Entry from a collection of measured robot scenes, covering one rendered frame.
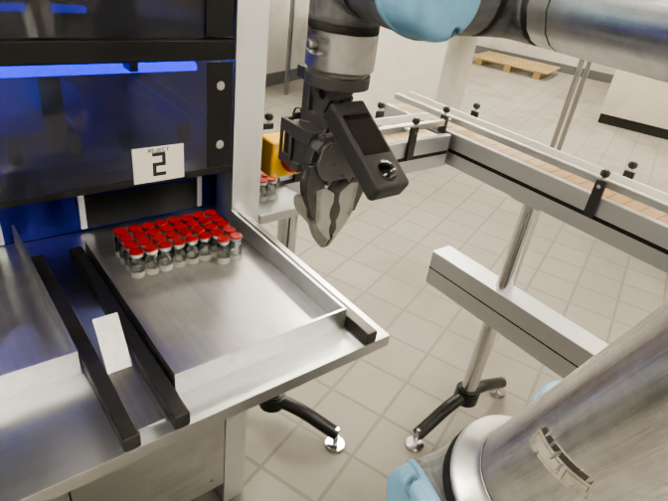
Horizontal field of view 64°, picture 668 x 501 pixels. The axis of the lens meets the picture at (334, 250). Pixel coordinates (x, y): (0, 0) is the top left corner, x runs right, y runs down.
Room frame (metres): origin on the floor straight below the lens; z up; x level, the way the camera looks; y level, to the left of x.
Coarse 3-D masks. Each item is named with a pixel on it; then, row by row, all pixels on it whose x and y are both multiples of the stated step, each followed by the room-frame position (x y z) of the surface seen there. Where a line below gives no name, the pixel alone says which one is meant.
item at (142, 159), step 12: (180, 144) 0.82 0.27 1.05; (132, 156) 0.77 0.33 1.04; (144, 156) 0.78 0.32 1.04; (156, 156) 0.79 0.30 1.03; (168, 156) 0.80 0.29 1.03; (180, 156) 0.82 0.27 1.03; (144, 168) 0.78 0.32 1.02; (168, 168) 0.80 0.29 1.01; (180, 168) 0.82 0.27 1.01; (144, 180) 0.78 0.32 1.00; (156, 180) 0.79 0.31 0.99
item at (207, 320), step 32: (96, 256) 0.66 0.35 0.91; (256, 256) 0.77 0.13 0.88; (128, 288) 0.63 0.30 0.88; (160, 288) 0.65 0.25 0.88; (192, 288) 0.66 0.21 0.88; (224, 288) 0.67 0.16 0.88; (256, 288) 0.68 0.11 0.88; (288, 288) 0.69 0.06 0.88; (320, 288) 0.66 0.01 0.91; (160, 320) 0.57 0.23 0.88; (192, 320) 0.58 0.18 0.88; (224, 320) 0.59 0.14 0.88; (256, 320) 0.60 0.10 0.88; (288, 320) 0.61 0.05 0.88; (320, 320) 0.59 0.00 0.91; (160, 352) 0.48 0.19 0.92; (192, 352) 0.52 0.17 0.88; (224, 352) 0.53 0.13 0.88; (256, 352) 0.52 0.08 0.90; (192, 384) 0.46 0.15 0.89
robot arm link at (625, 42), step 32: (512, 0) 0.52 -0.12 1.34; (544, 0) 0.50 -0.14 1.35; (576, 0) 0.47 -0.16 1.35; (608, 0) 0.45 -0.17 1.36; (640, 0) 0.43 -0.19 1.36; (480, 32) 0.53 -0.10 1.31; (512, 32) 0.53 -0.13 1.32; (544, 32) 0.50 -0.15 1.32; (576, 32) 0.47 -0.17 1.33; (608, 32) 0.44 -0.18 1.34; (640, 32) 0.42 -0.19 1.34; (608, 64) 0.45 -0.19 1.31; (640, 64) 0.42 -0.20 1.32
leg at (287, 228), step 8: (296, 216) 1.17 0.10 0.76; (280, 224) 1.16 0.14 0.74; (288, 224) 1.16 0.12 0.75; (296, 224) 1.17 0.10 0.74; (280, 232) 1.16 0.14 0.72; (288, 232) 1.16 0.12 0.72; (296, 232) 1.18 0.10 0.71; (280, 240) 1.16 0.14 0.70; (288, 240) 1.16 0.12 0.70; (288, 248) 1.16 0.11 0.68
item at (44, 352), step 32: (0, 256) 0.67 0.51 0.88; (0, 288) 0.59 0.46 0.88; (32, 288) 0.60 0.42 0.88; (0, 320) 0.53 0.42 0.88; (32, 320) 0.54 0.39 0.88; (0, 352) 0.47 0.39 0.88; (32, 352) 0.48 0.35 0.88; (64, 352) 0.49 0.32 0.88; (0, 384) 0.41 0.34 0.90; (32, 384) 0.42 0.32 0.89
